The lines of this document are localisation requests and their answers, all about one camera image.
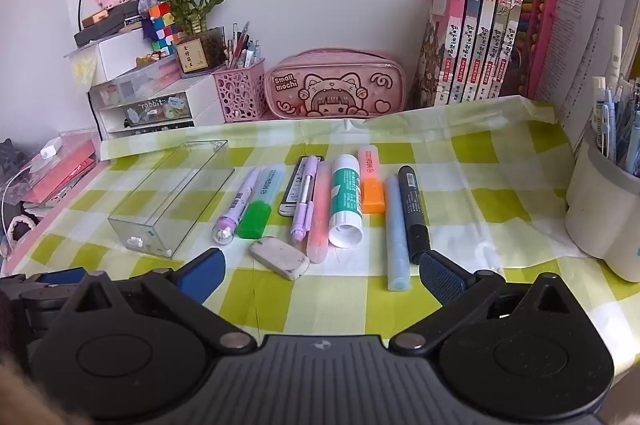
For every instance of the stack of printed papers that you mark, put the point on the stack of printed papers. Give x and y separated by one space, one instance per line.
580 30

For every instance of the grey eraser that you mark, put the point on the grey eraser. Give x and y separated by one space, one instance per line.
280 257

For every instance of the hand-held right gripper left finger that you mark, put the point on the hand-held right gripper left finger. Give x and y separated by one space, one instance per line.
200 275

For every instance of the pink abacus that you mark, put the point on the pink abacus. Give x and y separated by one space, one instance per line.
545 30

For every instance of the colourful puzzle cube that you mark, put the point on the colourful puzzle cube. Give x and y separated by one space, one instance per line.
162 30

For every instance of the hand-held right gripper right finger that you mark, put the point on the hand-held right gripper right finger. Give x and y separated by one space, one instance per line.
442 280

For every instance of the lucky bamboo in glass pot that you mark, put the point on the lucky bamboo in glass pot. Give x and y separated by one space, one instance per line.
192 5

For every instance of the blue highlighter pen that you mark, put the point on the blue highlighter pen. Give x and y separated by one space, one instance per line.
397 245

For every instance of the pink illustrated book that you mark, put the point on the pink illustrated book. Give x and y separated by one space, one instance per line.
498 40
440 40
470 45
484 45
511 35

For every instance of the black pencil lead case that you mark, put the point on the black pencil lead case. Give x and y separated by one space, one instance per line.
287 200

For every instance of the white drawer organizer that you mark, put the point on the white drawer organizer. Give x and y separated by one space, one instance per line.
205 105

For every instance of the small toy figurines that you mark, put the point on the small toy figurines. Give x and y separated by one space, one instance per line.
159 55

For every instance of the black marker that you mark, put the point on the black marker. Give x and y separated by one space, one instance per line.
415 215

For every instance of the black flat box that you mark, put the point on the black flat box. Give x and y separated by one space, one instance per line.
100 34

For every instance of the pink cartoon pencil case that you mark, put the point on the pink cartoon pencil case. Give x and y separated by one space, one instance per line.
335 90

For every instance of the orange highlighter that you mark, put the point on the orange highlighter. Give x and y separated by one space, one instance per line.
372 197

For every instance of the green and white glue stick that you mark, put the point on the green and white glue stick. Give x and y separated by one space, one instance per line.
345 200

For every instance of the pink highlighter pen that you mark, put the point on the pink highlighter pen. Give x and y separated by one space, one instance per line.
319 230

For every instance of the green checked tablecloth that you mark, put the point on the green checked tablecloth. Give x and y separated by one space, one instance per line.
475 205

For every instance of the clear plastic storage box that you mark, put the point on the clear plastic storage box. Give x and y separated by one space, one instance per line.
135 80

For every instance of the white pen cup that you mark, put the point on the white pen cup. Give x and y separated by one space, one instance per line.
595 215

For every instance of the green highlighter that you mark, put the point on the green highlighter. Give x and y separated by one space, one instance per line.
255 225

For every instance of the white cardboard box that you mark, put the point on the white cardboard box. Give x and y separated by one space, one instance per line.
117 50

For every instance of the pink mesh pen holder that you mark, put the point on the pink mesh pen holder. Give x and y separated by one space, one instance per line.
240 95

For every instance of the purple and white pen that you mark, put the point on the purple and white pen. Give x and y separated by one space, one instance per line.
229 222

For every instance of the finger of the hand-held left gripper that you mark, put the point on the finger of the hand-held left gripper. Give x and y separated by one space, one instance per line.
60 276

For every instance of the bunch of blue pens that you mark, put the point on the bunch of blue pens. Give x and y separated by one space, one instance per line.
612 130

